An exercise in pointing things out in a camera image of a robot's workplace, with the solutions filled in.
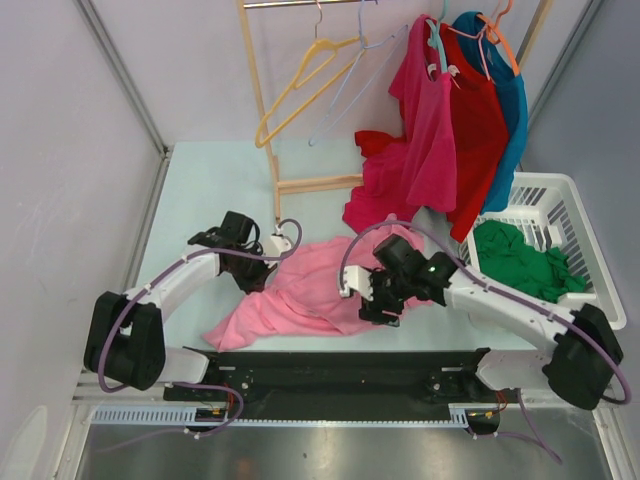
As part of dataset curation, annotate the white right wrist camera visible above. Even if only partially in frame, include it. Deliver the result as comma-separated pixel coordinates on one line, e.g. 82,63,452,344
339,265,373,301

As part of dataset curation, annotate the light blue wire hanger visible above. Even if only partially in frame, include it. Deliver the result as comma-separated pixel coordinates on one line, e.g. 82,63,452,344
307,1,409,147

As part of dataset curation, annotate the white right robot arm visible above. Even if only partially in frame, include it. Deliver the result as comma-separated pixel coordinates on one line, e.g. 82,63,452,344
343,235,623,410

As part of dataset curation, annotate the yellow hanger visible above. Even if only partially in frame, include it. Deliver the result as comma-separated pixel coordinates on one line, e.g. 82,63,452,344
253,1,366,149

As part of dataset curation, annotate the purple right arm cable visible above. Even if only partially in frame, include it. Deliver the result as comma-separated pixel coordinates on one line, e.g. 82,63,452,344
337,220,633,406

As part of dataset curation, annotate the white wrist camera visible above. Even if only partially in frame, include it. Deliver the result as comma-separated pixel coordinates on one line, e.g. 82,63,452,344
264,232,293,257
339,265,373,301

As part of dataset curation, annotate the light pink t-shirt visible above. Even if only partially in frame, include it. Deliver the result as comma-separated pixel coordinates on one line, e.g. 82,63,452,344
201,223,426,352

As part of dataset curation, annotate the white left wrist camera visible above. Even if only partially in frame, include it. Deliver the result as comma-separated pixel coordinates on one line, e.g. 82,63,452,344
264,232,293,257

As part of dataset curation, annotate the orange hanger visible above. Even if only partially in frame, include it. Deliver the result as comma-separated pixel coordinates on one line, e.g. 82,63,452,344
477,0,521,76

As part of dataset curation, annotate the red t-shirt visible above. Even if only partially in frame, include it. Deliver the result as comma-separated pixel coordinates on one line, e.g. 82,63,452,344
354,21,511,245

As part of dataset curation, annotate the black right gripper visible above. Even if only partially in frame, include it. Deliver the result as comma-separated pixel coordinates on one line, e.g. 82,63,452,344
358,268,412,328

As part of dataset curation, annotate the blue t-shirt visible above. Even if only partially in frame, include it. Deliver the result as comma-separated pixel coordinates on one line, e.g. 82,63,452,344
453,11,529,213

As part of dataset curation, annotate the pink hanger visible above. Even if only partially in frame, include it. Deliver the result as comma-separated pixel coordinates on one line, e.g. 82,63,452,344
446,25,492,81

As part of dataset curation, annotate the teal hanger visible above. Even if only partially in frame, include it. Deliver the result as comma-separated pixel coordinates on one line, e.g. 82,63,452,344
425,0,449,79

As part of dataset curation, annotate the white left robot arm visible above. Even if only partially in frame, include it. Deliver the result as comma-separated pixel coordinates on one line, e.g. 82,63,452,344
84,211,292,400

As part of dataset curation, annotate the white plastic laundry basket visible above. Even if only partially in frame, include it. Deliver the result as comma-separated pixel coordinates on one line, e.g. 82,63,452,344
459,172,628,331

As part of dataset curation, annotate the green t-shirt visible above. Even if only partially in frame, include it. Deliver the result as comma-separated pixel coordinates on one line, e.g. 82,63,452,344
473,220,586,303

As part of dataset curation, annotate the magenta t-shirt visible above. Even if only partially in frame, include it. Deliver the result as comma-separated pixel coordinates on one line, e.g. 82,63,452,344
342,15,457,232

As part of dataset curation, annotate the white slotted cable duct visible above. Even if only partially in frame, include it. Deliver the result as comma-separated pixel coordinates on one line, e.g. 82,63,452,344
90,405,469,429

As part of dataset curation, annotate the wooden clothes rack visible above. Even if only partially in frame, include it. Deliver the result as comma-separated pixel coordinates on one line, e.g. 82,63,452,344
234,0,556,236

